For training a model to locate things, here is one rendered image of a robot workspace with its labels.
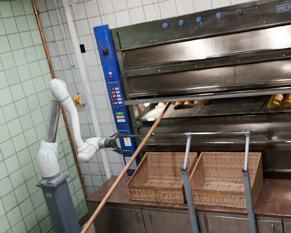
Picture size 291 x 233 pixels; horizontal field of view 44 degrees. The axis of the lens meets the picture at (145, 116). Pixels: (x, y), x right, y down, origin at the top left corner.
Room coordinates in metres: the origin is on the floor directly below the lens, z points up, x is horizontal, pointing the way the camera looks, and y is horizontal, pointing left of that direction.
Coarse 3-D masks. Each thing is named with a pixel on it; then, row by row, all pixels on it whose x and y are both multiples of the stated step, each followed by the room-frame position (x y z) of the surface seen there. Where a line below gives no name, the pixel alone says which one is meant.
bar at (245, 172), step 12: (204, 132) 2.78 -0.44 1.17; (216, 132) 2.73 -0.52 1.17; (228, 132) 2.68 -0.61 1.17; (240, 132) 2.63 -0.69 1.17; (192, 204) 2.64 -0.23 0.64; (252, 204) 2.41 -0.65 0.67; (192, 216) 2.64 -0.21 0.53; (252, 216) 2.40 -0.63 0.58; (192, 228) 2.65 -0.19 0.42; (252, 228) 2.40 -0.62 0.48
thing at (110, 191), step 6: (162, 114) 3.24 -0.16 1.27; (156, 120) 3.17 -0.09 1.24; (150, 132) 3.00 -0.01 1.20; (144, 138) 2.93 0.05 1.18; (144, 144) 2.89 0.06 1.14; (138, 150) 2.80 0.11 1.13; (132, 156) 2.73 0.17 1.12; (132, 162) 2.69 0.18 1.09; (126, 168) 2.61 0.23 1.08; (120, 174) 2.55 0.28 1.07; (120, 180) 2.51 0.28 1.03; (114, 186) 2.44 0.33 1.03; (108, 192) 2.39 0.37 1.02; (108, 198) 2.36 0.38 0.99; (102, 204) 2.29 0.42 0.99; (96, 210) 2.24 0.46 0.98; (96, 216) 2.21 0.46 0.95; (90, 222) 2.16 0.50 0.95; (84, 228) 2.11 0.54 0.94
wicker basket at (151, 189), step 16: (144, 160) 3.38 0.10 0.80; (160, 160) 3.36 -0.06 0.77; (176, 160) 3.27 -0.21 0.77; (144, 176) 3.33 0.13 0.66; (160, 176) 3.33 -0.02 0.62; (176, 176) 3.24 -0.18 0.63; (128, 192) 3.05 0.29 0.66; (144, 192) 3.12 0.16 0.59; (160, 192) 2.88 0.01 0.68; (176, 192) 2.81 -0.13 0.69
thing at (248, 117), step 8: (272, 112) 2.90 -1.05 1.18; (280, 112) 2.86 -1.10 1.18; (288, 112) 2.82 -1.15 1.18; (144, 120) 3.47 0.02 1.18; (152, 120) 3.42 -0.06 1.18; (160, 120) 3.37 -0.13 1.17; (168, 120) 3.33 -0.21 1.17; (176, 120) 3.29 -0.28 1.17; (184, 120) 3.25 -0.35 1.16; (192, 120) 3.21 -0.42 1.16; (200, 120) 3.17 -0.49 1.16; (208, 120) 3.13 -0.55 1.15; (216, 120) 3.10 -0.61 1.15; (224, 120) 3.06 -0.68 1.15; (232, 120) 3.03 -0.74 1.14
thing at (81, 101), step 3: (75, 96) 3.76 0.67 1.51; (78, 96) 3.73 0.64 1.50; (81, 96) 3.74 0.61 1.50; (84, 96) 3.78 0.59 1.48; (78, 99) 3.74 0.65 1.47; (81, 99) 3.73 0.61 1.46; (84, 99) 3.77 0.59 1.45; (78, 102) 3.74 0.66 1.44; (81, 102) 3.73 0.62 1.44; (84, 102) 3.76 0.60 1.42
